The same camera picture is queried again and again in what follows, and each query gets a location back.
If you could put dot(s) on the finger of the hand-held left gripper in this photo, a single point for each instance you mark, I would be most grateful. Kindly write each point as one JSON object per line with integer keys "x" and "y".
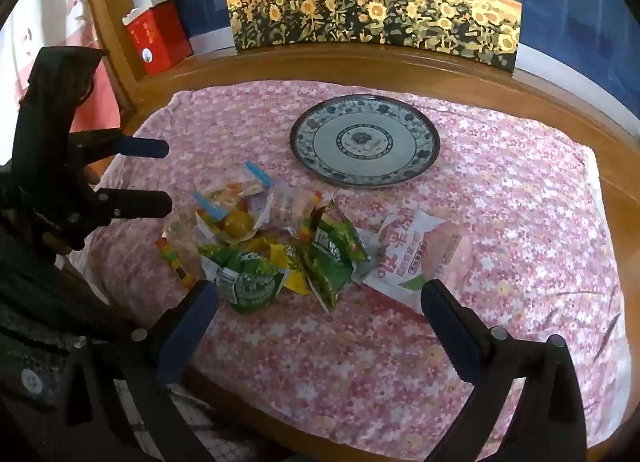
{"x": 145, "y": 147}
{"x": 145, "y": 204}

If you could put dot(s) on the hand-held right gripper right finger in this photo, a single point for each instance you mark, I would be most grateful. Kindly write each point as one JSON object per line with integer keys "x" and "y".
{"x": 445, "y": 327}

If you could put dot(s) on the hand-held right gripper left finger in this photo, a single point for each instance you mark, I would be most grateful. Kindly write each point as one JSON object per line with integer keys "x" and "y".
{"x": 187, "y": 332}

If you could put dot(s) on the clear bag with colourful strip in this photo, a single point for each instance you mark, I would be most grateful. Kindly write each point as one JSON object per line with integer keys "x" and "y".
{"x": 175, "y": 262}

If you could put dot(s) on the green snack packet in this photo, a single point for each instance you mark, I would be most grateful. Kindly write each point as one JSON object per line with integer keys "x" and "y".
{"x": 325, "y": 277}
{"x": 245, "y": 282}
{"x": 340, "y": 237}

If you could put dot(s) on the pink white spouted pouch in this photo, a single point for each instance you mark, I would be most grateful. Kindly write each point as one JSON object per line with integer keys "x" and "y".
{"x": 415, "y": 252}

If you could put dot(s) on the clear bag with blue strip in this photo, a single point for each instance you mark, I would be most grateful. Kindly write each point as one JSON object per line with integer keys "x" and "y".
{"x": 235, "y": 192}

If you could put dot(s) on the yellow jelly cup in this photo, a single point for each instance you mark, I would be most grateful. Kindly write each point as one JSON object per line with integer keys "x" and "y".
{"x": 239, "y": 224}

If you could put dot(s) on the yellow candy packet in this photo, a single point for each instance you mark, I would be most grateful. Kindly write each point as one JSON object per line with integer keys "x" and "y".
{"x": 277, "y": 252}

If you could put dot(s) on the dark round plate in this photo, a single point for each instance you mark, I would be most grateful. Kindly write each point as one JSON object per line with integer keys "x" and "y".
{"x": 365, "y": 141}

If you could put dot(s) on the red box with white lid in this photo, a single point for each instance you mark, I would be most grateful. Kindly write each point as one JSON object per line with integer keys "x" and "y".
{"x": 160, "y": 41}

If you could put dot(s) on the pink floral cloth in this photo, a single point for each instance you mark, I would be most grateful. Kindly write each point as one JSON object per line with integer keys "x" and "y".
{"x": 500, "y": 222}

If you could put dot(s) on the sunflower field painting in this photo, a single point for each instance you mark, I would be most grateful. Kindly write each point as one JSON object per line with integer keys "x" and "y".
{"x": 375, "y": 6}

